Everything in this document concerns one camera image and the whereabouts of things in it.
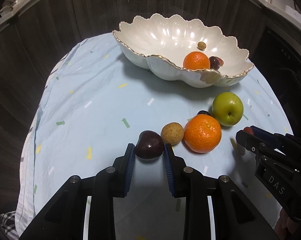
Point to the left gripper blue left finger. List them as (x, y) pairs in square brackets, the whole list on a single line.
[(124, 166)]

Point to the green apple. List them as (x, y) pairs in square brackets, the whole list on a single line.
[(227, 108)]

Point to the small dark blueberry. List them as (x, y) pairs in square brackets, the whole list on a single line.
[(204, 113)]

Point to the checkered cloth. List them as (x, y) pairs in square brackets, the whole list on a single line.
[(7, 225)]

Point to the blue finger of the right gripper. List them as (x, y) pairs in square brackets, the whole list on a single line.
[(251, 143), (265, 136)]

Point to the tan longan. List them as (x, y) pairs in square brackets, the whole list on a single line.
[(201, 45), (172, 133)]

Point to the orange tangerine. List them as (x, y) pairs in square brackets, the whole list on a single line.
[(202, 133), (196, 61)]

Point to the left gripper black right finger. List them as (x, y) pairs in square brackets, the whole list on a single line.
[(174, 167)]

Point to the light blue patterned tablecloth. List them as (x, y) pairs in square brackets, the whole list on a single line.
[(96, 102)]

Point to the white scalloped ceramic bowl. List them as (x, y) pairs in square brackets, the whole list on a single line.
[(160, 44)]

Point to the person right hand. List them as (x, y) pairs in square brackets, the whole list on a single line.
[(286, 228)]

